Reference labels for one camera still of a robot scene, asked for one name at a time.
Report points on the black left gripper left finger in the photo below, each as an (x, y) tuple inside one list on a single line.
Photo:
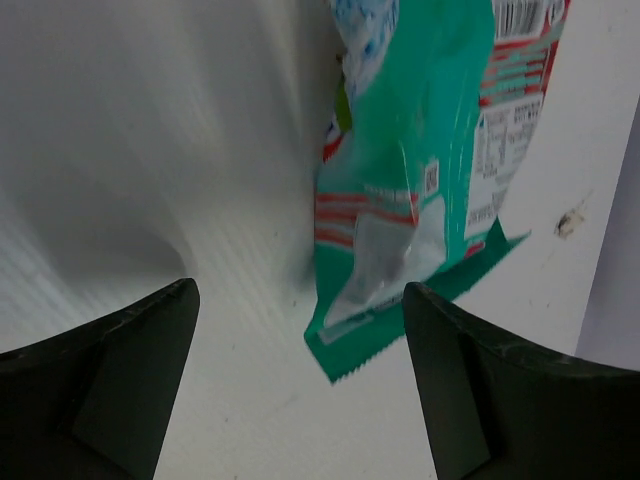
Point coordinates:
[(95, 401)]

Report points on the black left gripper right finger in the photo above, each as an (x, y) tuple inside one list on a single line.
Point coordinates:
[(498, 406)]

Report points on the teal tissue packet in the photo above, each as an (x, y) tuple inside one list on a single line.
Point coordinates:
[(434, 113)]

